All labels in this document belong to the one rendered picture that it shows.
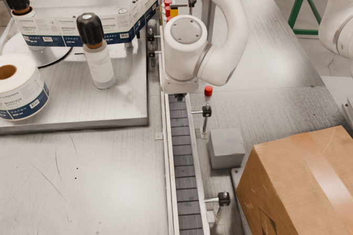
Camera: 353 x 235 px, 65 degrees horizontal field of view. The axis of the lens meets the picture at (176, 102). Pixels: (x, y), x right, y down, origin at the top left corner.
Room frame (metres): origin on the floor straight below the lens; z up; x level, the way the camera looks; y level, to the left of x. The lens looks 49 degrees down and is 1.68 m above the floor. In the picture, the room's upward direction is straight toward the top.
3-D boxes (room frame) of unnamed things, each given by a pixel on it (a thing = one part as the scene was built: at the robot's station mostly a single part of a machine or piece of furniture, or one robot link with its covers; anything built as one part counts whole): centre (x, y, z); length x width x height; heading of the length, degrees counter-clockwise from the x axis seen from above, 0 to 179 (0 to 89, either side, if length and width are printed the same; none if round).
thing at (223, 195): (0.28, -0.10, 0.91); 0.07 x 0.03 x 0.16; 95
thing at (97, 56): (0.80, 0.29, 1.03); 0.09 x 0.09 x 0.30
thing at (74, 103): (0.99, 0.47, 0.86); 0.80 x 0.67 x 0.05; 5
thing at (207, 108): (0.58, -0.08, 0.91); 0.07 x 0.03 x 0.16; 95
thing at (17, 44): (1.03, 0.63, 0.89); 0.31 x 0.31 x 0.01
